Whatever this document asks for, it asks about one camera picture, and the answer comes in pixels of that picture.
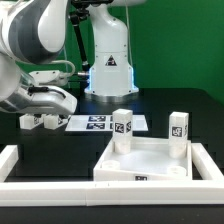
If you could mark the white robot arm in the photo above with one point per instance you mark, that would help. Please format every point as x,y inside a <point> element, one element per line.
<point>34,32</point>

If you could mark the white U-shaped obstacle fence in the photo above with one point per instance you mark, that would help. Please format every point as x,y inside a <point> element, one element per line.
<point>102,193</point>

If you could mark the white square tabletop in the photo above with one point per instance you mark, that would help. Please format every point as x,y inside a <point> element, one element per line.
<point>148,160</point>

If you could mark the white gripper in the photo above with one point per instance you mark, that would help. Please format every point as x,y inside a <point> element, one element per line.
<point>39,100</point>

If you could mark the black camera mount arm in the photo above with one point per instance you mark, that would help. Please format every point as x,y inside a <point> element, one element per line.
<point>81,13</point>

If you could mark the white marker tag sheet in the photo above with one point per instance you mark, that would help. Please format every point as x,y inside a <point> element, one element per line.
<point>85,123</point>

